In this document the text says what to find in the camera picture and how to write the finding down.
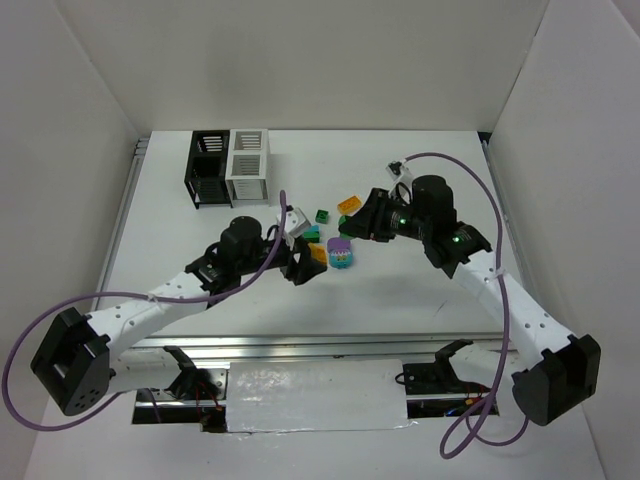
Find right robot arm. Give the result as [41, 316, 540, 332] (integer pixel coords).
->
[339, 175, 601, 426]

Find aluminium front rail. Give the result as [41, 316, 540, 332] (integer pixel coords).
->
[134, 333, 500, 361]

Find aluminium right rail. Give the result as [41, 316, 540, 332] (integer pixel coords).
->
[477, 131, 536, 299]

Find black slotted container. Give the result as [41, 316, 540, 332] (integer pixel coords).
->
[184, 130, 231, 209]

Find aluminium rail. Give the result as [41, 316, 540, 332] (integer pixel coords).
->
[477, 131, 536, 299]
[134, 333, 500, 361]
[97, 136, 150, 292]

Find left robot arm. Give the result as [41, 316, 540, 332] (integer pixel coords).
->
[31, 216, 328, 417]

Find white foil covered panel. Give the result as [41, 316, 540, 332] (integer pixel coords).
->
[226, 359, 410, 433]

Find blue rectangular lego brick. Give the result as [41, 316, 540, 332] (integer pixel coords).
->
[303, 225, 321, 239]

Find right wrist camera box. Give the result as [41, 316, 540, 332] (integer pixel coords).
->
[386, 160, 414, 188]

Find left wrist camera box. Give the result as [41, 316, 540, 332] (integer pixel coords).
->
[276, 206, 311, 242]

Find green square lego brick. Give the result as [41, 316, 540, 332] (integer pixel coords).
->
[315, 209, 330, 225]

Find orange rectangular lego brick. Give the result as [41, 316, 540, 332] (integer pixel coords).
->
[337, 195, 362, 215]

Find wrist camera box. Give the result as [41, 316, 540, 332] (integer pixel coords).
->
[386, 160, 414, 188]
[276, 206, 311, 242]

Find white slotted container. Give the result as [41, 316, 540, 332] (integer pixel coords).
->
[225, 129, 270, 207]

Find yellow rounded lego brick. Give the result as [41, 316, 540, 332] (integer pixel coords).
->
[308, 243, 328, 265]

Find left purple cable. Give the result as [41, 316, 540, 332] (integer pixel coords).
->
[2, 189, 291, 432]

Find aluminium left rail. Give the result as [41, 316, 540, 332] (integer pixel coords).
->
[97, 136, 150, 292]

